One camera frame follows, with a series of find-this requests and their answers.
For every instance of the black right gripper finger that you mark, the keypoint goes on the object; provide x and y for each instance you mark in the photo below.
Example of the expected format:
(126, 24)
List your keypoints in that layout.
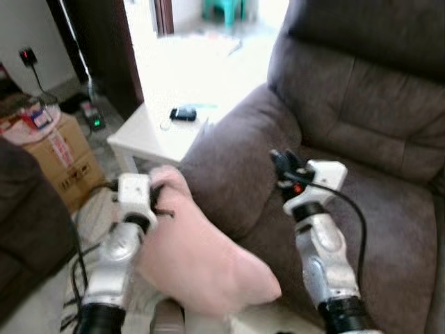
(279, 162)
(294, 160)

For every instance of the pink cat face pillow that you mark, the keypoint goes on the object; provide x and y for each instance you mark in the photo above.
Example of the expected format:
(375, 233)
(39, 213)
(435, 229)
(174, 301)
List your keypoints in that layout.
(201, 257)

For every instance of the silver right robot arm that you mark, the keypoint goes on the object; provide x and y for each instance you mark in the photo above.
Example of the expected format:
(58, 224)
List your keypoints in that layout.
(323, 257)

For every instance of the dark brown fabric sofa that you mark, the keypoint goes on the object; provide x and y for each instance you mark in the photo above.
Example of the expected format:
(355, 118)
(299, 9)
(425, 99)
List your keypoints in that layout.
(361, 104)

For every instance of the white side table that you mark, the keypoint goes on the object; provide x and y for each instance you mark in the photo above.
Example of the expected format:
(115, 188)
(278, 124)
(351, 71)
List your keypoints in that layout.
(139, 136)

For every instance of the brown cardboard box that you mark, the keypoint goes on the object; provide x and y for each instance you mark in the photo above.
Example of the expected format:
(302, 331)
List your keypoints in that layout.
(69, 167)

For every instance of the black power strip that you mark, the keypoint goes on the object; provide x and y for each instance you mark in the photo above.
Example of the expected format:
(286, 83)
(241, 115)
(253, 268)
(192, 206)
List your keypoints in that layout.
(92, 117)

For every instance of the dark brown fabric armchair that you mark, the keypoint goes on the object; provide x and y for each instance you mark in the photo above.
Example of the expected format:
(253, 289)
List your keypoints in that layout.
(28, 223)

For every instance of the red and white packet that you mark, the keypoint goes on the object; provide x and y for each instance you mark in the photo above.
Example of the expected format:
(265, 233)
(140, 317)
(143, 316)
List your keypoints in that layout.
(38, 118)

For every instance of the dark brown wooden door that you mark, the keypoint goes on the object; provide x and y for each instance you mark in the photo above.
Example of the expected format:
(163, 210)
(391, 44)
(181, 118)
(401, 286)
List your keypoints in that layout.
(104, 49)

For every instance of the teal plastic chair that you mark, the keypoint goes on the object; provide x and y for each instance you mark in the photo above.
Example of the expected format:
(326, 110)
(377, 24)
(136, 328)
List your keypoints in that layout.
(222, 8)

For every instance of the thin white pole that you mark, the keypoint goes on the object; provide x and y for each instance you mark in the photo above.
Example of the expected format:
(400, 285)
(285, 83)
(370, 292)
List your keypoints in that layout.
(75, 43)

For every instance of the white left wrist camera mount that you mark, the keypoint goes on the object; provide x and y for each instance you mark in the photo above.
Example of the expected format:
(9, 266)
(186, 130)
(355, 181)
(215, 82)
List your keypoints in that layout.
(133, 195)

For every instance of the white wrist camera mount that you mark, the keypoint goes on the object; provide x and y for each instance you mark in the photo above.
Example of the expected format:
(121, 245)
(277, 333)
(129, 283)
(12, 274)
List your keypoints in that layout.
(323, 177)
(133, 195)

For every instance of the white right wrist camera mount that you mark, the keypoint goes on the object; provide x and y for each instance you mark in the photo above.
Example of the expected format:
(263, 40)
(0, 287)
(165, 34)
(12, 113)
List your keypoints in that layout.
(323, 177)

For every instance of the brown door frame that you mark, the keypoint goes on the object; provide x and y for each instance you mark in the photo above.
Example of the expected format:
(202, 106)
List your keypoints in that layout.
(164, 15)

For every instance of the black wall plug red light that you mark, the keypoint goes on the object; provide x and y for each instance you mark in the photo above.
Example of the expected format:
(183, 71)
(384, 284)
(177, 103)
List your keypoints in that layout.
(28, 56)

